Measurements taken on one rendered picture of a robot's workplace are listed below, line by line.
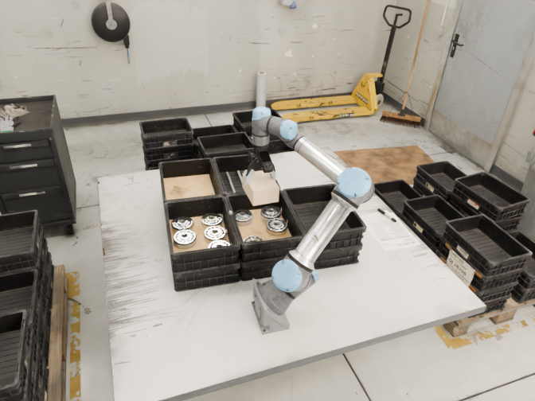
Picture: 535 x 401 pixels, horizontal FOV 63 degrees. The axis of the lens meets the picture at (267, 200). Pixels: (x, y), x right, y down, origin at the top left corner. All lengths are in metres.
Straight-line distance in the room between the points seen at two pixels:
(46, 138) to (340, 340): 2.25
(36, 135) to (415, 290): 2.44
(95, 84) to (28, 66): 0.65
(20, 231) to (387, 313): 2.11
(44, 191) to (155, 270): 1.45
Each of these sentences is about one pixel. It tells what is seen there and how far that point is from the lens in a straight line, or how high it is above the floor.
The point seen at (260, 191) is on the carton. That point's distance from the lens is 1.91.
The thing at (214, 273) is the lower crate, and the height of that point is 0.78.
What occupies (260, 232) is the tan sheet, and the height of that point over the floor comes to 0.83.
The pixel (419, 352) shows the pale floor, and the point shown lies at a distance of 2.88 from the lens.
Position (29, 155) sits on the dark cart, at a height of 0.71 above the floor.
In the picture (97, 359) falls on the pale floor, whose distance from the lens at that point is 2.78.
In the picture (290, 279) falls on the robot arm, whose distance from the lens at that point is 1.63.
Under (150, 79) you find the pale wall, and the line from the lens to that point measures 5.23.
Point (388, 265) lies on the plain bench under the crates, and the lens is 2.27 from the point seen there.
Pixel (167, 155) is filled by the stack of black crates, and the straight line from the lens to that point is 3.70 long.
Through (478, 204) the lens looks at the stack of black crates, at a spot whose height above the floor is 0.54.
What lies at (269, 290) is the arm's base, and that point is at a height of 0.87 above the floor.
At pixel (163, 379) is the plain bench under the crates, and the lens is 1.77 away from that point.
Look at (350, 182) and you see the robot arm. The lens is 1.61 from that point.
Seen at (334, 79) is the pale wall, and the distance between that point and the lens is 5.96.
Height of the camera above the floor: 2.16
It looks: 34 degrees down
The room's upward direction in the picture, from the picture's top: 3 degrees clockwise
